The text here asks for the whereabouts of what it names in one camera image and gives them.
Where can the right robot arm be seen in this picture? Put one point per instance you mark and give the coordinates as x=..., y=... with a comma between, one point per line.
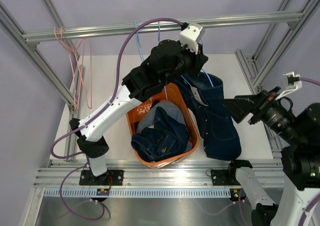
x=300, y=159

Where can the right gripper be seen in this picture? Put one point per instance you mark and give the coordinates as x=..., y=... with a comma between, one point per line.
x=241, y=105

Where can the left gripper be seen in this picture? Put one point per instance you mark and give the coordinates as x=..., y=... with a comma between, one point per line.
x=197, y=59

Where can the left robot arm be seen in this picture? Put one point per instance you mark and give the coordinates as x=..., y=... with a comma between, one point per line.
x=167, y=61

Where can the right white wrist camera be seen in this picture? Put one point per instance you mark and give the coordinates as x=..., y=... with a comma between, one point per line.
x=292, y=83

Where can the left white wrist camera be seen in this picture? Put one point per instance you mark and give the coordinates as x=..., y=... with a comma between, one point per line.
x=191, y=33

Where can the front aluminium frame rail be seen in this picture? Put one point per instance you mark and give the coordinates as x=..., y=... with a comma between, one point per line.
x=183, y=174

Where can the white slotted cable duct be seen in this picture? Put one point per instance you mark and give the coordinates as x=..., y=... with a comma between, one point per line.
x=140, y=192

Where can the light blue hanger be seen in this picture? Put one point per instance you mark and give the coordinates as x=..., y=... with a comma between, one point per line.
x=163, y=56
x=201, y=59
x=138, y=44

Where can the dark blue denim garment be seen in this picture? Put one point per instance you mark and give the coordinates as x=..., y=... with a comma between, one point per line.
x=166, y=139

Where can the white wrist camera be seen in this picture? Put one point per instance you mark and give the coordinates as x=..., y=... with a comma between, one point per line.
x=191, y=33
x=292, y=83

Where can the aluminium hanging rail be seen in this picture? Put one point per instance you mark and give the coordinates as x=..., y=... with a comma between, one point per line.
x=165, y=26

